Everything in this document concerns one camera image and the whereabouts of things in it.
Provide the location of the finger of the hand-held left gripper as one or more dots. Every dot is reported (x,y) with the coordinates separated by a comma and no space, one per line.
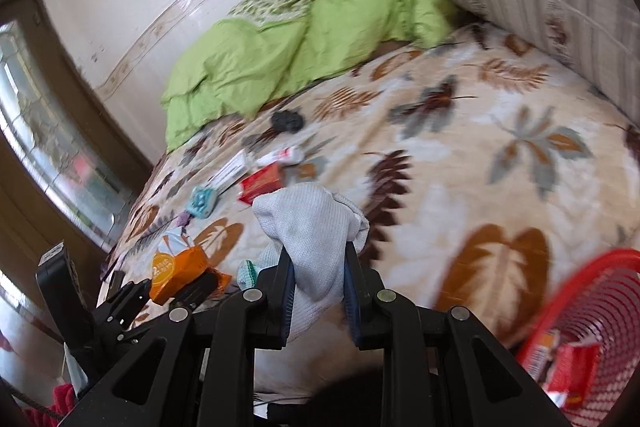
(212,287)
(127,302)

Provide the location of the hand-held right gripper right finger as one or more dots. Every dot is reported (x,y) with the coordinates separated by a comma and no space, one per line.
(351,307)

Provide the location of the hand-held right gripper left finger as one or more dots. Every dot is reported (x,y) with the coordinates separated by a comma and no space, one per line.
(286,307)

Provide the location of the orange snack packet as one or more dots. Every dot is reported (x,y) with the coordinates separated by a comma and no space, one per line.
(175,272)

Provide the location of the white cloth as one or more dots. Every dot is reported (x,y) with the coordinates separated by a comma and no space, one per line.
(310,232)

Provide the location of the white medicine box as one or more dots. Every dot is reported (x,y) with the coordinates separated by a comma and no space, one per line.
(232,169)

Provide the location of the black plastic bag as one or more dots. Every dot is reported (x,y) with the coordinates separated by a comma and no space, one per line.
(287,120)

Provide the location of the red plastic basket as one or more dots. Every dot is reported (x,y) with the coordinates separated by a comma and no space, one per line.
(590,297)

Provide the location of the person's left forearm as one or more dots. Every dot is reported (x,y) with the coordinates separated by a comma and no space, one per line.
(50,404)

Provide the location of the small purple wrapper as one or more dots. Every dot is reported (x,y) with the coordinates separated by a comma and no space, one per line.
(184,219)

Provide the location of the teal packet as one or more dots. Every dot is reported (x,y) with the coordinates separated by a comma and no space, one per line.
(202,202)

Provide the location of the red cigarette box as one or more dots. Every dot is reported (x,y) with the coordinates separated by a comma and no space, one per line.
(260,184)

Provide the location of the white plastic bottle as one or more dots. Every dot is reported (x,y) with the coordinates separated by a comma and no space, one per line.
(280,155)

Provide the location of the wooden glass door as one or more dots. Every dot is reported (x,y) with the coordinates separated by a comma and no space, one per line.
(50,132)

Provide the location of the leaf-printed fleece blanket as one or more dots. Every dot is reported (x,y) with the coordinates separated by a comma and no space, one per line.
(450,167)

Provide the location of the torn red carton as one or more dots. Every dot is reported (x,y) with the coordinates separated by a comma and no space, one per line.
(575,367)

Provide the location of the green quilt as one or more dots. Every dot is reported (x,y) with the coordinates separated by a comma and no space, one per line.
(250,57)

